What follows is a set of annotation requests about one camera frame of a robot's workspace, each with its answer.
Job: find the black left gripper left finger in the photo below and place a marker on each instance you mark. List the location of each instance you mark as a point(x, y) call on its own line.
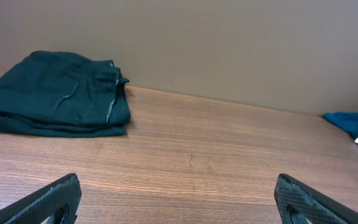
point(56, 203)

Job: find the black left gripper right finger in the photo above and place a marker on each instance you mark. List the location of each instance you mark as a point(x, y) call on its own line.
point(298, 203)

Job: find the folded dark green garment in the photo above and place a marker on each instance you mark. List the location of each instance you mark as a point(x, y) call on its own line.
point(63, 94)

